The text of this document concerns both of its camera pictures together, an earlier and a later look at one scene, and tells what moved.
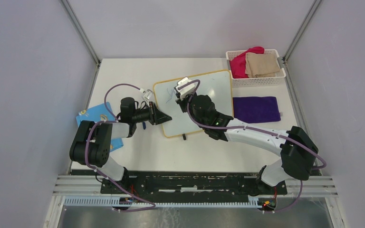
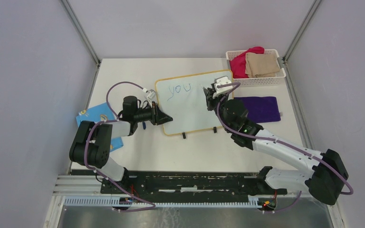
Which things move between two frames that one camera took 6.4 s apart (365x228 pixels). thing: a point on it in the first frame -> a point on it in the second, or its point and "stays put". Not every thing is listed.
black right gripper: x=182 y=102 -> x=210 y=99
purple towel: x=256 y=109 stays put
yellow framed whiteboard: x=217 y=85 stays put
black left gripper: x=156 y=116 stays put
